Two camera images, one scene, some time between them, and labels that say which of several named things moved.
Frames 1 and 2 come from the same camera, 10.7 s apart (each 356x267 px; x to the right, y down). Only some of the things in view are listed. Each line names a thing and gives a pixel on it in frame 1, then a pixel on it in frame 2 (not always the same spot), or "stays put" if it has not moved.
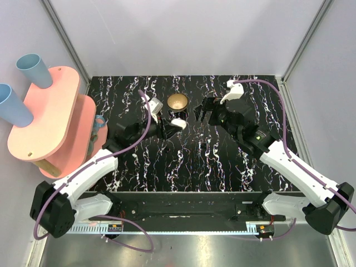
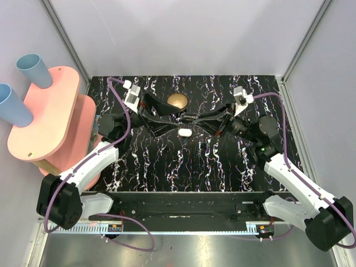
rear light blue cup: [35, 70] stays put
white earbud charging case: [179, 122] -> [184, 132]
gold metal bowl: [177, 102] stays put
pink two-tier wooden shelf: [63, 133] stays put
